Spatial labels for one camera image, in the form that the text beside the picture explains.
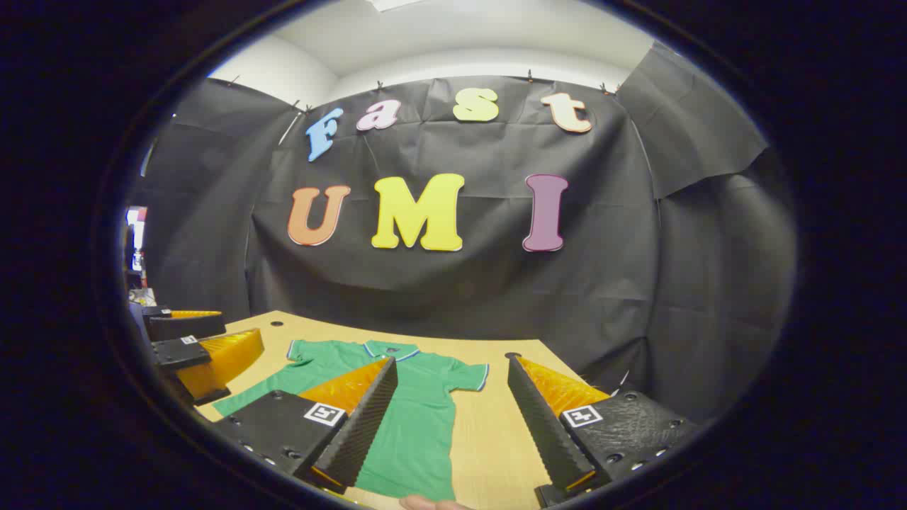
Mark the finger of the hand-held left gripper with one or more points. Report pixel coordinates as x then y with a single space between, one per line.
188 327
181 352

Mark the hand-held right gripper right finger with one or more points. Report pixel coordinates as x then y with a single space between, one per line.
542 432

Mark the black backdrop cloth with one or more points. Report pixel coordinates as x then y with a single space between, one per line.
460 297

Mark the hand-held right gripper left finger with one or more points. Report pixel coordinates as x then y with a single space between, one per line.
368 418

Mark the computer monitor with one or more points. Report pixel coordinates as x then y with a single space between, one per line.
137 227

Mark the green T-shirt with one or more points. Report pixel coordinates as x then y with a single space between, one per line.
418 397

